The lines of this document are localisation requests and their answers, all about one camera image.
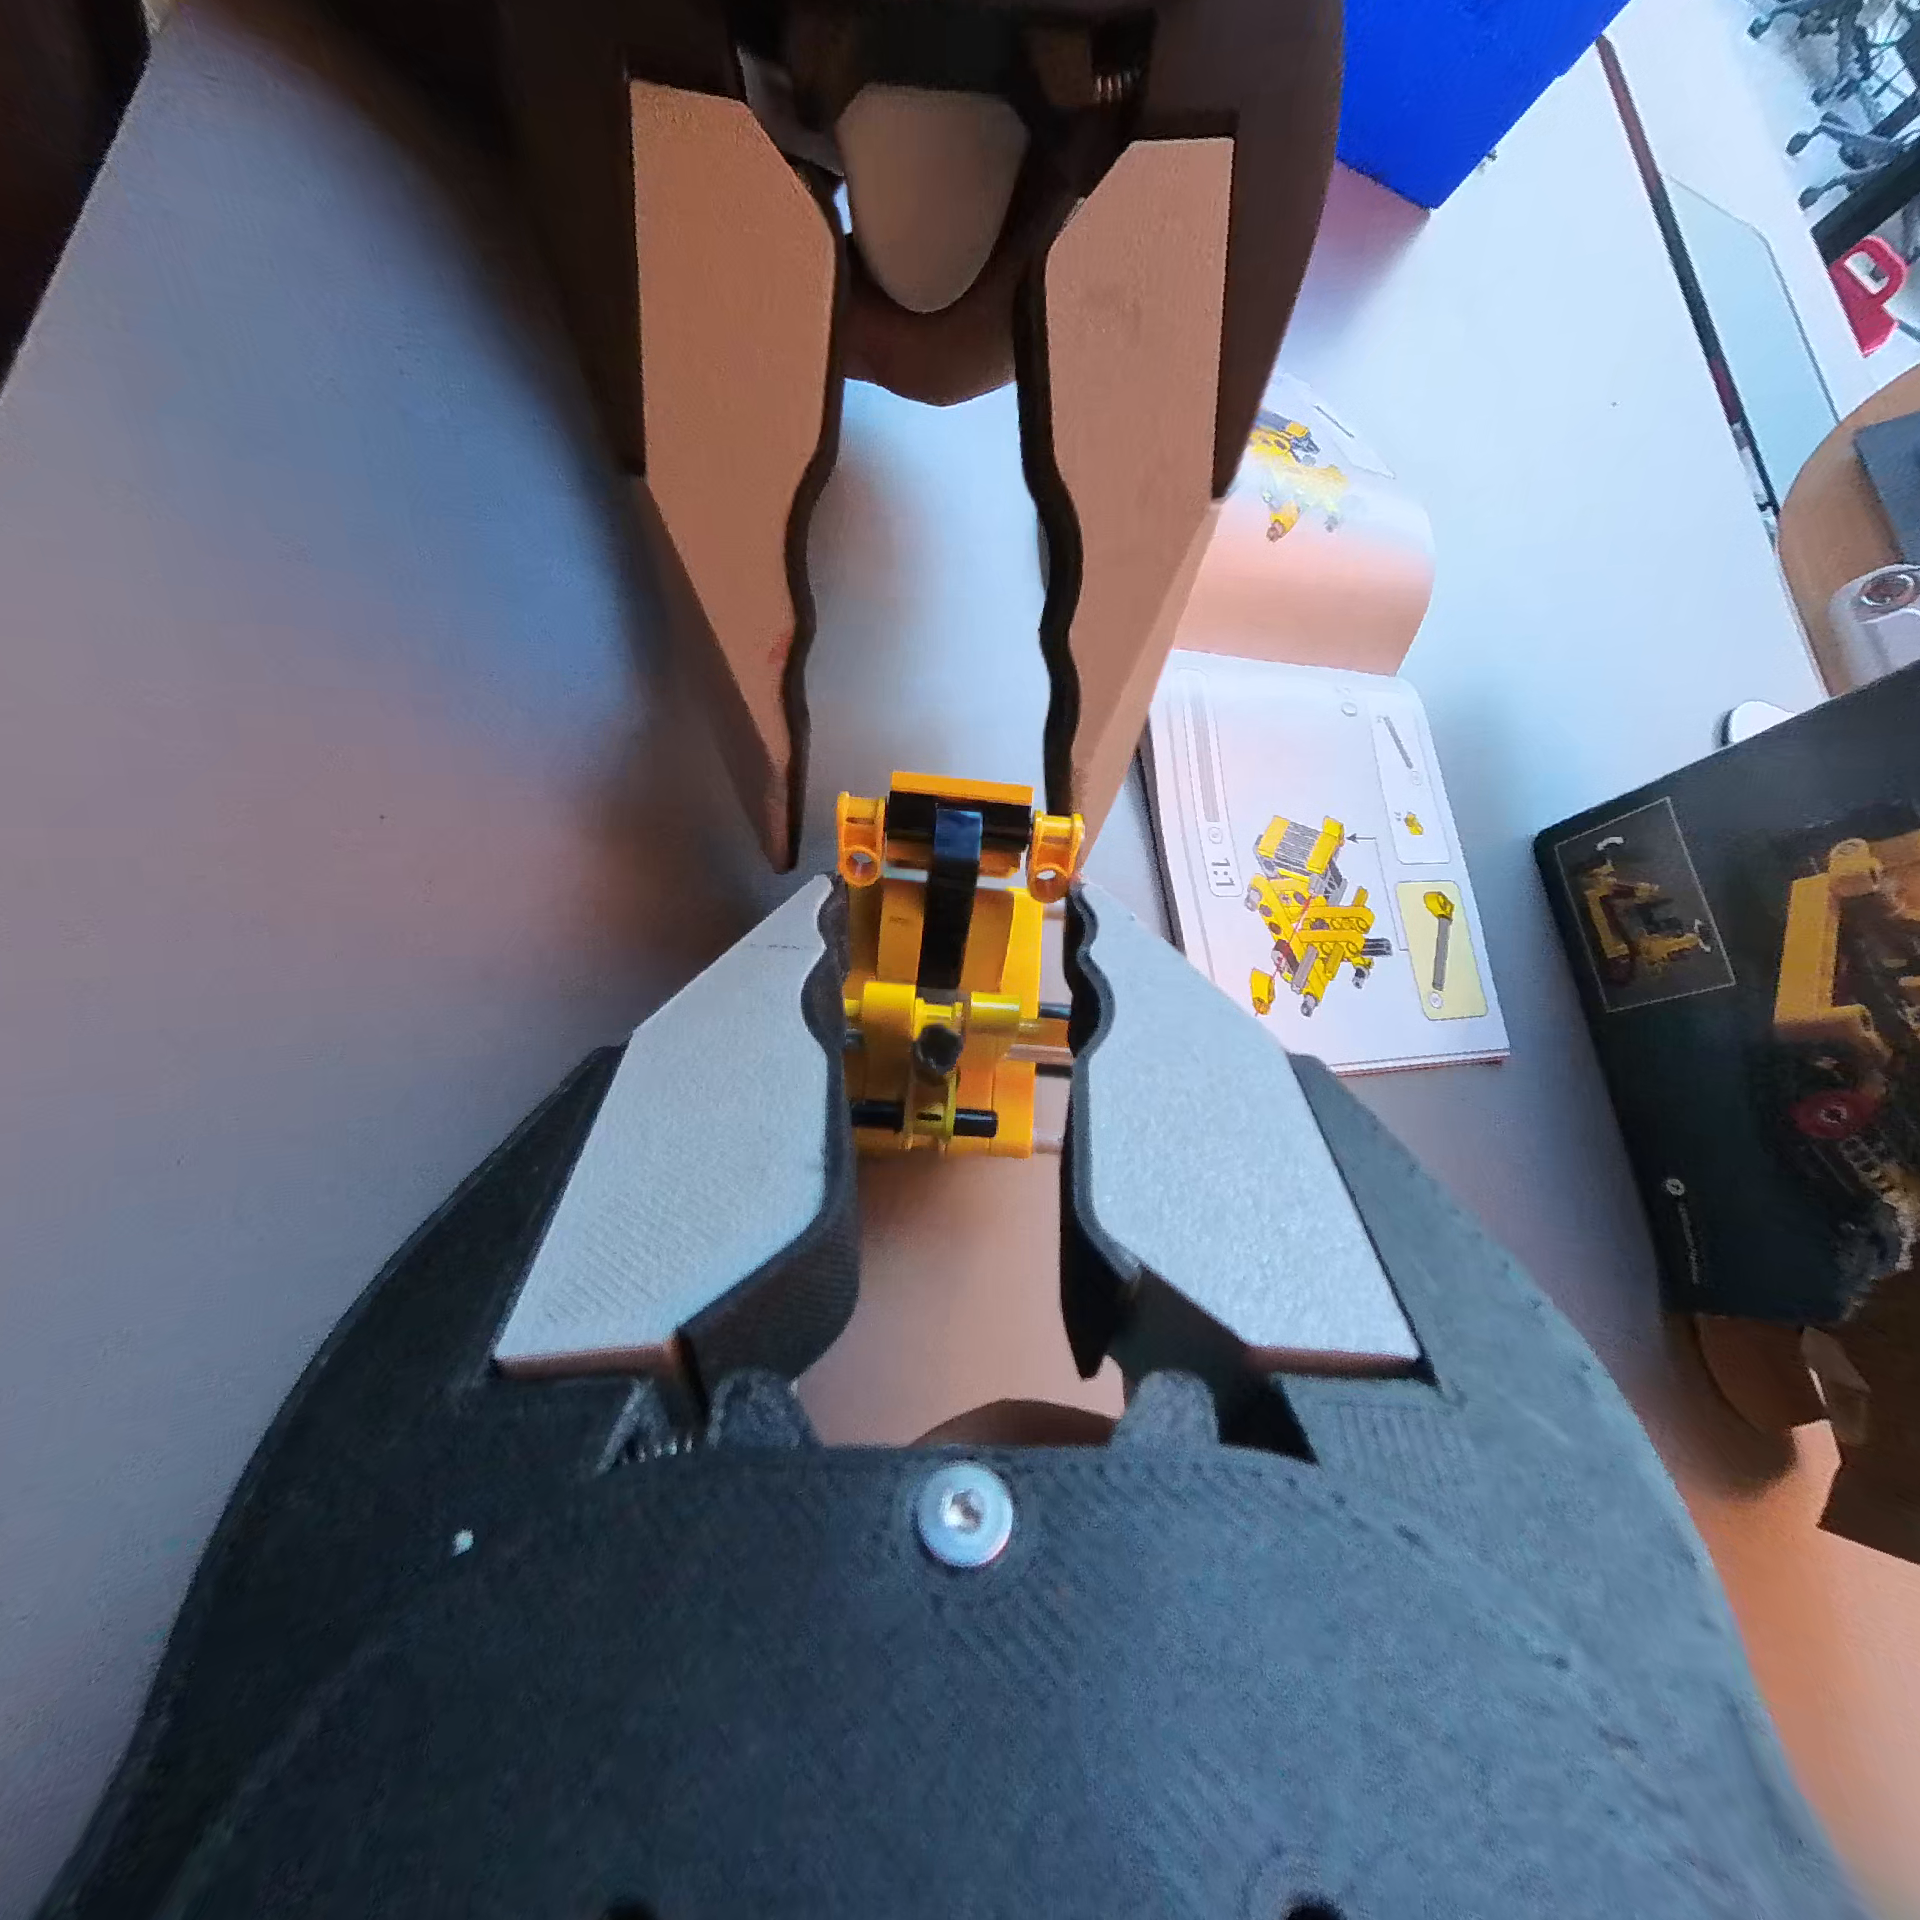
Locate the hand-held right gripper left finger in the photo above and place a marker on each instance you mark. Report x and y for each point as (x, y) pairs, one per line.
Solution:
(675, 1184)

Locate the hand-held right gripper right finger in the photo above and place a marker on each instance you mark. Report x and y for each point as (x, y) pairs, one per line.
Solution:
(1231, 1184)

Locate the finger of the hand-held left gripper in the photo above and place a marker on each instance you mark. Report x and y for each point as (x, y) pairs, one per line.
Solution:
(728, 376)
(1142, 376)

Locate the yellow black lego assembly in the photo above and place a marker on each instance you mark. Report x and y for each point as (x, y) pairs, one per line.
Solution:
(991, 960)

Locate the open lego instruction booklet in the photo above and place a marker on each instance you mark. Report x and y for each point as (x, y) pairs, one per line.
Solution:
(1322, 841)

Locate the black lego set box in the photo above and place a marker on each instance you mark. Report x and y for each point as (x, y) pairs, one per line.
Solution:
(1756, 1036)

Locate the blue plastic bin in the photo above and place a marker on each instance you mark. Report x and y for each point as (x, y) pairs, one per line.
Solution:
(1442, 90)

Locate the grey glass panel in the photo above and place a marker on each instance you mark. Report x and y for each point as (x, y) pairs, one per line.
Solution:
(1748, 307)

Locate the small white object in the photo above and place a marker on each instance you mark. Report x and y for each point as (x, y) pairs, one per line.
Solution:
(1756, 724)

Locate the round wooden side table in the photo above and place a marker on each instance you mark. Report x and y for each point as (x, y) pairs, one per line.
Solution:
(1825, 540)

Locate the red white sign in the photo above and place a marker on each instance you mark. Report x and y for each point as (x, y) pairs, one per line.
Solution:
(1874, 293)

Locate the black office chair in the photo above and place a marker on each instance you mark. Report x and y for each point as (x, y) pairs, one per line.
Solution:
(1808, 30)
(1852, 150)

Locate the dark flat device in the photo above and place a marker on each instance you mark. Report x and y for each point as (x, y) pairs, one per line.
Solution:
(1894, 463)

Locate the white round lens device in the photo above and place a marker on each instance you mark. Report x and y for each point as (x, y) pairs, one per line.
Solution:
(1884, 616)

